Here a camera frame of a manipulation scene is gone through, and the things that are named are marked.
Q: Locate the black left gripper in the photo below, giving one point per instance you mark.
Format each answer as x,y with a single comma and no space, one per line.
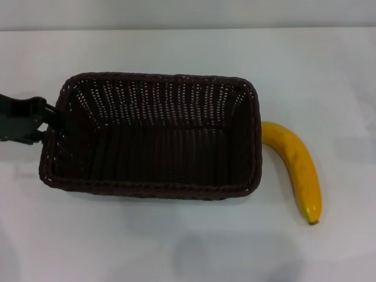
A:
20,117

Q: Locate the dark brown woven basket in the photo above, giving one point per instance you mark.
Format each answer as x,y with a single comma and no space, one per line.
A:
152,152

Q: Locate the yellow plastic banana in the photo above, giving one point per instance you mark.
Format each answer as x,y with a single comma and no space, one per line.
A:
296,155

